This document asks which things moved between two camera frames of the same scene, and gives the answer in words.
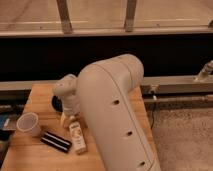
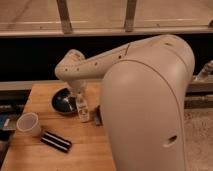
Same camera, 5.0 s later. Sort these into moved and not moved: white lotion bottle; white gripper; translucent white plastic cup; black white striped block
Moved: white lotion bottle; white gripper
Not moved: translucent white plastic cup; black white striped block
